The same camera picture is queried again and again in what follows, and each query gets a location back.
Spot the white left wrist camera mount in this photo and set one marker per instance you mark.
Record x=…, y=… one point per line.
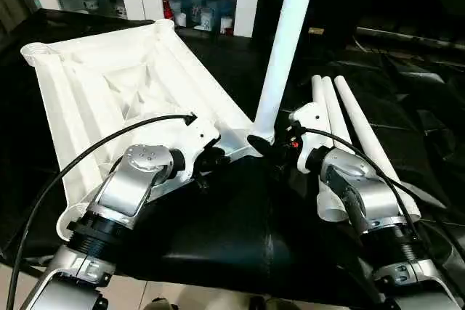
x=196, y=139

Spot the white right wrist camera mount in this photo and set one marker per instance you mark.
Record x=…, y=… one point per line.
x=312, y=121

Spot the white plastic table top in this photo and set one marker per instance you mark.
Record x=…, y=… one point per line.
x=123, y=85

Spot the long black bar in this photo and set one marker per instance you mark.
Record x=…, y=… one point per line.
x=407, y=35

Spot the white plastic table leg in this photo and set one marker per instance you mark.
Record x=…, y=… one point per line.
x=363, y=136
x=287, y=41
x=318, y=92
x=336, y=117

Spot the black mat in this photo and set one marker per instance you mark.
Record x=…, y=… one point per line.
x=232, y=230

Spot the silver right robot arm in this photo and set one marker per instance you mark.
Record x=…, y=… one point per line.
x=363, y=194

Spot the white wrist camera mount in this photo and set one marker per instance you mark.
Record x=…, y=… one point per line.
x=312, y=121
x=196, y=139

